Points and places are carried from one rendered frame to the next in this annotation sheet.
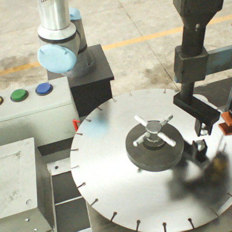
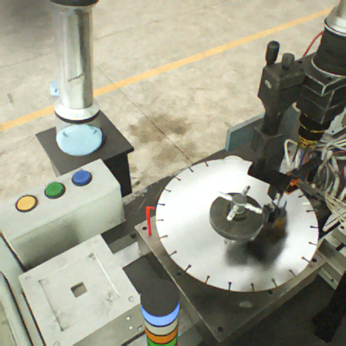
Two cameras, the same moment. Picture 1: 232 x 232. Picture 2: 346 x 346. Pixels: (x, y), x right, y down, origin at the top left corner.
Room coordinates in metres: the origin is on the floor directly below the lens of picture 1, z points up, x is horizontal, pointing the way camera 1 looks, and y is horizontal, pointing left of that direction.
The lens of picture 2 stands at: (-0.03, 0.24, 1.55)
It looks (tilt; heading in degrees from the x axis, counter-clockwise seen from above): 48 degrees down; 334
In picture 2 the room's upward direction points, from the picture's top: straight up
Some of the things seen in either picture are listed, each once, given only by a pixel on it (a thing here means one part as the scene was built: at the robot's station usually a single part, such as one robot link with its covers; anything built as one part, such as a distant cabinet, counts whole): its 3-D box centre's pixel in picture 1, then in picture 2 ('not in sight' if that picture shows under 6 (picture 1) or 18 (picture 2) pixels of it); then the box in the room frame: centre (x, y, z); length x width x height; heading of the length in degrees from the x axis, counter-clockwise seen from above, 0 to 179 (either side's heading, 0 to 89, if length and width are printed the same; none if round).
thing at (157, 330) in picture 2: not in sight; (161, 313); (0.13, 0.18, 1.11); 0.05 x 0.04 x 0.03; 8
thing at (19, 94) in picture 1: (19, 95); (55, 191); (0.58, 0.26, 0.90); 0.04 x 0.04 x 0.02
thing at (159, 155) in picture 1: (153, 140); (236, 212); (0.30, -0.06, 0.96); 0.11 x 0.11 x 0.03
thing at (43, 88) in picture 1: (44, 89); (82, 178); (0.59, 0.19, 0.90); 0.04 x 0.04 x 0.02
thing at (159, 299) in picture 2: not in sight; (160, 302); (0.13, 0.18, 1.14); 0.05 x 0.04 x 0.03; 8
